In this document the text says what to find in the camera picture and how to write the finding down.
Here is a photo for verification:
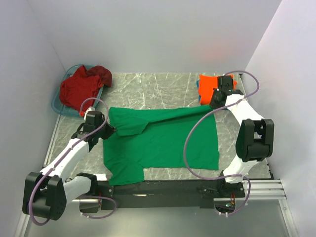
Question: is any green t shirt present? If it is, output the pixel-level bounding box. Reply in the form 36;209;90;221
103;106;211;186

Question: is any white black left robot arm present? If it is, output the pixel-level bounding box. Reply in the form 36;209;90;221
22;110;116;225

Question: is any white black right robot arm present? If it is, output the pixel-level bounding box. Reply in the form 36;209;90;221
210;76;275;197

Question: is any orange folded t shirt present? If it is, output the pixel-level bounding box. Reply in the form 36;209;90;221
199;75;237;105

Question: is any blue folded t shirt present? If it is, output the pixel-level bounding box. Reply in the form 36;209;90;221
196;80;201;103

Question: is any red t shirt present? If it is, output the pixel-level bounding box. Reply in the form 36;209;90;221
59;65;103;113

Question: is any teal plastic laundry basket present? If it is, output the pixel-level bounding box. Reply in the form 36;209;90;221
51;65;112;117

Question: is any dark maroon t shirt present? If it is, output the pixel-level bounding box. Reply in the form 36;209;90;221
86;66;112;87

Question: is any black mounting base plate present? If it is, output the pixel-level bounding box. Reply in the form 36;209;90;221
79;179;249;213

